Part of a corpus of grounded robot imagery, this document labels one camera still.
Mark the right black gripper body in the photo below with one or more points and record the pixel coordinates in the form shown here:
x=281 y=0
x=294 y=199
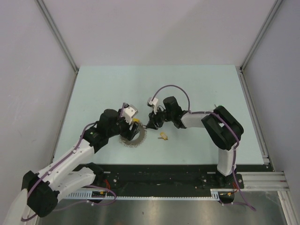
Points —
x=160 y=117

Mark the metal key organizer ring disc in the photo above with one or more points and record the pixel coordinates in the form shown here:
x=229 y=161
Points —
x=138 y=138

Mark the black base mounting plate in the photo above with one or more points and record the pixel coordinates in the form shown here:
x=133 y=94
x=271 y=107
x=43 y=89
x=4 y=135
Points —
x=161 y=180

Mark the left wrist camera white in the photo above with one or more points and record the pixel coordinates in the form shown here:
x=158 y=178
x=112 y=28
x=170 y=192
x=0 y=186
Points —
x=128 y=112

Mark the white slotted cable duct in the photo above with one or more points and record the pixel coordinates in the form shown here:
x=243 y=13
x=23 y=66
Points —
x=89 y=195

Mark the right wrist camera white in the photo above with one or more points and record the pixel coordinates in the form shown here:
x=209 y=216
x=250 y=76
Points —
x=153 y=102

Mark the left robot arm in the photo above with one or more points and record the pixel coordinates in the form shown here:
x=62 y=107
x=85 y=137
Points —
x=47 y=186

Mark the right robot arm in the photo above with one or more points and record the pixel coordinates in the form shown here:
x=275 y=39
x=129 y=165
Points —
x=224 y=130

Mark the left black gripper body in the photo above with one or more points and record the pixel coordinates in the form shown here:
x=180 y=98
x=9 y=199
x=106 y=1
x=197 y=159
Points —
x=123 y=128

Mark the left aluminium frame post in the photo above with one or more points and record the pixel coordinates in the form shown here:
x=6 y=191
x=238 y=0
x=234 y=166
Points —
x=56 y=33

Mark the aluminium front rail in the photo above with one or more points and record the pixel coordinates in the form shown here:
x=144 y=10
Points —
x=264 y=181

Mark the right aluminium frame post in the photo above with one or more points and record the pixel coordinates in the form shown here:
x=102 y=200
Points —
x=262 y=31

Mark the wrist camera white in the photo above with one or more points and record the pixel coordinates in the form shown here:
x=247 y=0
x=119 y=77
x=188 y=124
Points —
x=153 y=102
x=128 y=112

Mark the aluminium frame post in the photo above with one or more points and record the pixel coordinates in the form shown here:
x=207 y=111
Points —
x=56 y=33
x=262 y=31

